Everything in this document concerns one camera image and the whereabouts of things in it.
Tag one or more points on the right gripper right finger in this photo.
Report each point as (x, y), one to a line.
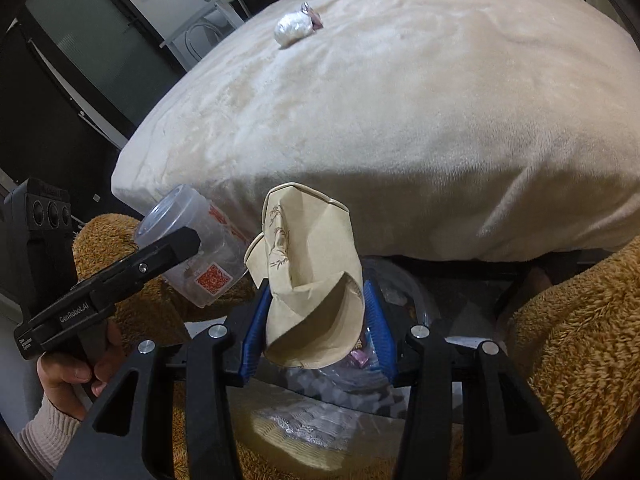
(507, 433)

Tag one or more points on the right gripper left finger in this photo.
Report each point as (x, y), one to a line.
(127, 434)

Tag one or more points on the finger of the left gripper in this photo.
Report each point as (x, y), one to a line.
(128, 275)

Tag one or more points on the clear plastic lidded container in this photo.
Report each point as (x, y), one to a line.
(219, 262)

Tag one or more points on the brown paper cup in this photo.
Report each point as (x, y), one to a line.
(307, 253)

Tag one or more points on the white plastic bag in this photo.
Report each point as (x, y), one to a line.
(292, 28)

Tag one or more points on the cream knit sleeve forearm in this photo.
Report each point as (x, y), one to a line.
(45, 438)

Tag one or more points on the clear plastic trash bag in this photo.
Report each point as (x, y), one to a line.
(357, 383)

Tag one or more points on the left hand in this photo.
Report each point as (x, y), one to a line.
(58, 374)

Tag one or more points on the brown fuzzy garment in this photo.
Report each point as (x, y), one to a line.
(576, 343)

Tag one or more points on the dark glass door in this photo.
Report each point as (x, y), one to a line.
(77, 78)

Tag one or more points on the white side table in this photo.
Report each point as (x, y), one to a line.
(179, 41)

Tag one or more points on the colourful snack wrapper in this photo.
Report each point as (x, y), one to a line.
(315, 19)

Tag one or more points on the metal frame chair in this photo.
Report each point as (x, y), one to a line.
(201, 37)

